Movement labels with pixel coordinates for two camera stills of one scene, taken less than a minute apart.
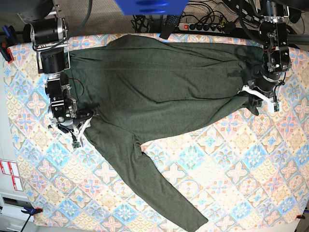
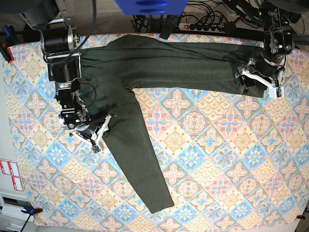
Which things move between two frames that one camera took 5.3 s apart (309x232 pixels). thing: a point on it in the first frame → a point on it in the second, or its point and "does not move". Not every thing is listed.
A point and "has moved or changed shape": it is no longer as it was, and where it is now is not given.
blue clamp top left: [8, 32] does not move
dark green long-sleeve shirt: [136, 85] has moved or changed shape
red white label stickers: [10, 168] does not move
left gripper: [75, 125] → [91, 134]
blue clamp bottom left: [31, 211] does not move
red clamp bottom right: [300, 217] does not move
